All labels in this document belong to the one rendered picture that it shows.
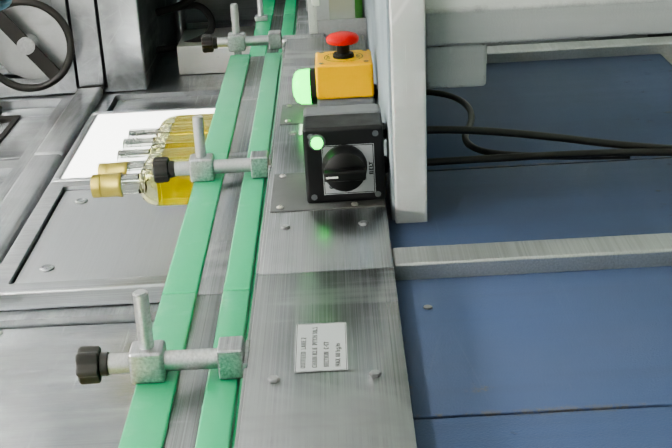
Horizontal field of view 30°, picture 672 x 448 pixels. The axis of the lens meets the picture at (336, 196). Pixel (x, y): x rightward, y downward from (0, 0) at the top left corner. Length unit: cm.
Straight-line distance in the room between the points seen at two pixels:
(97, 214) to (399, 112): 100
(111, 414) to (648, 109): 76
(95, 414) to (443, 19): 68
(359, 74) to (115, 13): 142
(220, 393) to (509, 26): 46
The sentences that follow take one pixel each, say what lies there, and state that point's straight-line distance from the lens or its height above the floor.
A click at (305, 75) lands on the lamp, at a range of 154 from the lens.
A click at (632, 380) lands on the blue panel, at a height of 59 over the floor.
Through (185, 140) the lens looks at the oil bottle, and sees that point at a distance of 191.
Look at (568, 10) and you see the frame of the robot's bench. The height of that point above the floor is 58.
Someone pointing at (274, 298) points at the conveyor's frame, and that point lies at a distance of 107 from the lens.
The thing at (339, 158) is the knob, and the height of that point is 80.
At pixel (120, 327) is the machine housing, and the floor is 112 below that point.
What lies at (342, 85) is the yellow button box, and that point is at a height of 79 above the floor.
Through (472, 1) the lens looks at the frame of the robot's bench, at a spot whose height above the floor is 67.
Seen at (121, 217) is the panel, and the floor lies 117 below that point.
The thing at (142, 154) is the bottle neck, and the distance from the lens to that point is 193.
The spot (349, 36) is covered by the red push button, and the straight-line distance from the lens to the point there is 153.
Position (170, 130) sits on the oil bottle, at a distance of 197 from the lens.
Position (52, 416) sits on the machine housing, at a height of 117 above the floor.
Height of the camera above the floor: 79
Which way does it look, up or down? 1 degrees up
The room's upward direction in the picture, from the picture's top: 93 degrees counter-clockwise
